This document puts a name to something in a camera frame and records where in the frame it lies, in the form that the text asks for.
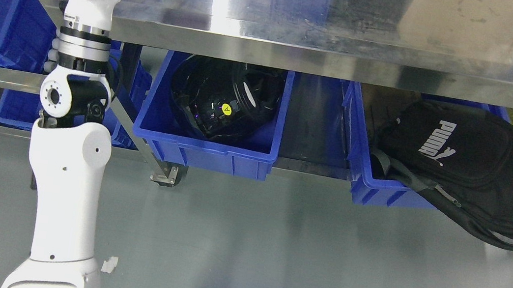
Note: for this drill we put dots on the black helmet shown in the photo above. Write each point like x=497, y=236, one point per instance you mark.
x=224, y=101

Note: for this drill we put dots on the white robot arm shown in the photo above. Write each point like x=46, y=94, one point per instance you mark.
x=69, y=149

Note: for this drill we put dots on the black Puma backpack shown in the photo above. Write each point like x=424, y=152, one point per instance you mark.
x=459, y=159

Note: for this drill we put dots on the blue bin with helmet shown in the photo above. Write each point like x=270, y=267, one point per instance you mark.
x=252, y=157

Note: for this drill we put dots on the stainless steel table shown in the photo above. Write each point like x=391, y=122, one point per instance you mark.
x=454, y=48

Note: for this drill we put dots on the blue bin with backpack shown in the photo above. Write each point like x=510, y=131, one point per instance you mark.
x=365, y=108

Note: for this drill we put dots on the blue bin lower left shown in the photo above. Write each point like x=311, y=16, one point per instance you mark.
x=20, y=109

